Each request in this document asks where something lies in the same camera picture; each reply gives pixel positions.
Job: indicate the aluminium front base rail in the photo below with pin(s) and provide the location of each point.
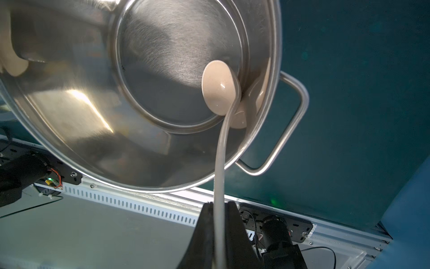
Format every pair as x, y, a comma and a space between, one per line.
183, 207

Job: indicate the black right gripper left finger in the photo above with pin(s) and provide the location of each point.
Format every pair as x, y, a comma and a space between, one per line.
200, 251

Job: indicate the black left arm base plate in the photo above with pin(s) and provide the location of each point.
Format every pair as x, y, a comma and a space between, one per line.
18, 148

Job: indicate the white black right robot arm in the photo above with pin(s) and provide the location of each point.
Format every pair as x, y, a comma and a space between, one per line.
281, 252

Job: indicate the beige plastic ladle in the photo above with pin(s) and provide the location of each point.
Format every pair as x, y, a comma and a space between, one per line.
222, 93

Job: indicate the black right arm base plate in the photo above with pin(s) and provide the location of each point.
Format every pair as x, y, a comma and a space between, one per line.
253, 218

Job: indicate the stainless steel stock pot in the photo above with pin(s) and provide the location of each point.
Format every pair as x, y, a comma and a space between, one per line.
113, 88

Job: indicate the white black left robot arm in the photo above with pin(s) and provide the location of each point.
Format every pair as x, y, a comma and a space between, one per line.
20, 173

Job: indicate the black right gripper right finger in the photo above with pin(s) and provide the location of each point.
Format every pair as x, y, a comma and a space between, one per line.
239, 252

